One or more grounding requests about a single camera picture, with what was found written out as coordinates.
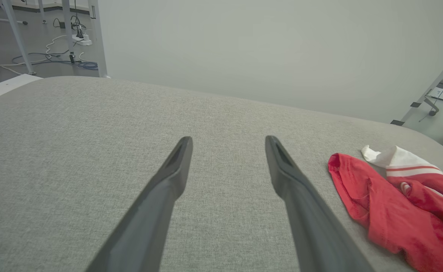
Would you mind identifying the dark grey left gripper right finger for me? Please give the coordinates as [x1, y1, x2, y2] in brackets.
[265, 136, 375, 272]

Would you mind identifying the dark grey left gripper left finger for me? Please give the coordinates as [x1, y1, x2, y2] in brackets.
[85, 136, 194, 272]

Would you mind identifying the red and white garment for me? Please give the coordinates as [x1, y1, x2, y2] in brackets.
[328, 145, 443, 272]

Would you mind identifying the grey fabric sofa cushion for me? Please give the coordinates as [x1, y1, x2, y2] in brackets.
[0, 76, 443, 272]

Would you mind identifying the white power strip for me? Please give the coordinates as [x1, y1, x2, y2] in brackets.
[72, 34, 93, 46]

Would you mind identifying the white board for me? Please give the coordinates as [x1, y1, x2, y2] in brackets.
[0, 74, 43, 107]

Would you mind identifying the straight white table leg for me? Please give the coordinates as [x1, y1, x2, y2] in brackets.
[62, 0, 75, 57]

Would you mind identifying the slanted white table leg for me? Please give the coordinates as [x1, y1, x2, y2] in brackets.
[0, 0, 37, 75]

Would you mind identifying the white horizontal bar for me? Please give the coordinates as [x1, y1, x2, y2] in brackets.
[0, 15, 28, 26]

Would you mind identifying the blue cable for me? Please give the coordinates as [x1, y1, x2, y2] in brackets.
[12, 52, 98, 70]

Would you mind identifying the grey metal frame with brackets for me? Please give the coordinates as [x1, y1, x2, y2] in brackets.
[390, 47, 443, 126]

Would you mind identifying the white partition post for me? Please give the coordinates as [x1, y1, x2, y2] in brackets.
[87, 0, 109, 78]

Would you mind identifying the white cable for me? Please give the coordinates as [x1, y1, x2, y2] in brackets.
[0, 35, 68, 76]

